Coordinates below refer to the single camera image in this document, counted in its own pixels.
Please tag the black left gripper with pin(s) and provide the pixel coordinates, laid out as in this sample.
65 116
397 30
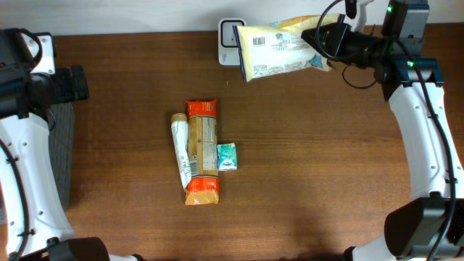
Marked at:
71 93

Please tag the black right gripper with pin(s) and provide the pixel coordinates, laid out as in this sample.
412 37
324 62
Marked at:
331 35

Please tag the yellow noodle packet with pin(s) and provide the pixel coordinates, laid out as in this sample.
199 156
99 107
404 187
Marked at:
277 47

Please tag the beige white tube packet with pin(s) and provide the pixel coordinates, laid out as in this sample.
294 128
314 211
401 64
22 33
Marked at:
180 131

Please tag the orange pasta packet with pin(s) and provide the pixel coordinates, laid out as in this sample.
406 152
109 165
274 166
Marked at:
202 153

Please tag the teal tissue pack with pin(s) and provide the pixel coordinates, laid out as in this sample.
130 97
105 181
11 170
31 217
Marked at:
227 157

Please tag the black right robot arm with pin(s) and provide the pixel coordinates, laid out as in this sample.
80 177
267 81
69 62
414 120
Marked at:
430 226

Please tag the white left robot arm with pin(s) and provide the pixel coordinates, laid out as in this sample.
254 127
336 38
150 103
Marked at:
30 85

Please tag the white barcode scanner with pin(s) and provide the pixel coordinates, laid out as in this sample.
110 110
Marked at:
227 48

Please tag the grey plastic mesh basket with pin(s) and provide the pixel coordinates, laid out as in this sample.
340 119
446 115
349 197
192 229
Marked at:
61 135

